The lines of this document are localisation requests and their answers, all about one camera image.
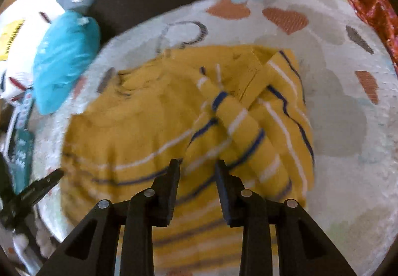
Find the dark green cardboard box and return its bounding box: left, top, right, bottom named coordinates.
left=10, top=129, right=34, bottom=194

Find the heart patterned quilted blanket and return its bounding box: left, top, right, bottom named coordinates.
left=33, top=0, right=397, bottom=275

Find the light blue dotted box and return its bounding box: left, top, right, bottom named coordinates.
left=14, top=89, right=35, bottom=130

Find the white red shopping bag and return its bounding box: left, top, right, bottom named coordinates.
left=1, top=0, right=64, bottom=101

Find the teal plush pillow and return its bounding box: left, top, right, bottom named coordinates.
left=32, top=10, right=100, bottom=115

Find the yellow striped knit sweater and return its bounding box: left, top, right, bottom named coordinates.
left=61, top=45, right=314, bottom=271

